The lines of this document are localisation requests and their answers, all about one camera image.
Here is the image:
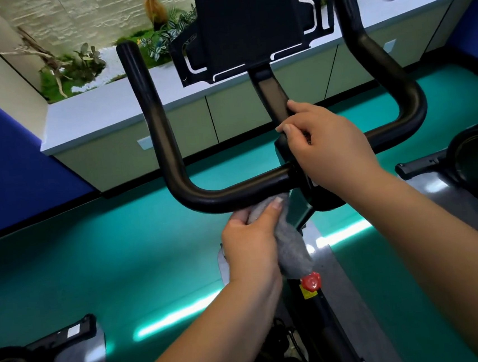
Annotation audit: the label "person's right forearm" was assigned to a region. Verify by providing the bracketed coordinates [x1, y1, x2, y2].
[343, 160, 478, 362]

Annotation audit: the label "patch of white pebbles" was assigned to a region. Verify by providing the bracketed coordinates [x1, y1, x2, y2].
[67, 46, 128, 94]

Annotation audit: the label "variegated leaf plant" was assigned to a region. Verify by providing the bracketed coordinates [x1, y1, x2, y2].
[134, 4, 202, 65]

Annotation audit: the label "grey cleaning cloth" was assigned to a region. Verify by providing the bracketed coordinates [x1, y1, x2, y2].
[244, 191, 316, 286]

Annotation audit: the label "green moss mat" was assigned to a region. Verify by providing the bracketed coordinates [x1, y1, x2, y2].
[35, 25, 176, 105]

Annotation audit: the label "black exercise bike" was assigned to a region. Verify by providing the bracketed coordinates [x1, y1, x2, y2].
[405, 166, 478, 251]
[214, 214, 409, 362]

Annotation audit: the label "small leafy green plant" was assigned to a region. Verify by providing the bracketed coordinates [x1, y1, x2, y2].
[59, 41, 108, 85]

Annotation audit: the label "tall thin stemmed fern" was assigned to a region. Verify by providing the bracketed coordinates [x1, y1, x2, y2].
[138, 0, 170, 33]

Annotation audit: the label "person's left forearm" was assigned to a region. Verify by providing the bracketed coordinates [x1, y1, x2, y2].
[106, 275, 291, 362]

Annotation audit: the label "blue wall pad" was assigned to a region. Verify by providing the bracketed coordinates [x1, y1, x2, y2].
[0, 65, 101, 240]
[442, 0, 478, 77]

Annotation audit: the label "person's left hand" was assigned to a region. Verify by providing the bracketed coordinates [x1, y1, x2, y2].
[217, 195, 293, 298]

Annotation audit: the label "red round knob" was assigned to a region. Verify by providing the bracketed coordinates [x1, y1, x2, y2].
[300, 271, 323, 295]

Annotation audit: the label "person's right hand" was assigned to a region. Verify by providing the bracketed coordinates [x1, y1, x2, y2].
[272, 91, 389, 209]

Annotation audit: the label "long cabinet with grey top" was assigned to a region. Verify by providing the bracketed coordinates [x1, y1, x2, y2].
[28, 0, 478, 199]

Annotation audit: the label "dry brown branch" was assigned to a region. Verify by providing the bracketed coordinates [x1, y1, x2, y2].
[0, 22, 71, 105]

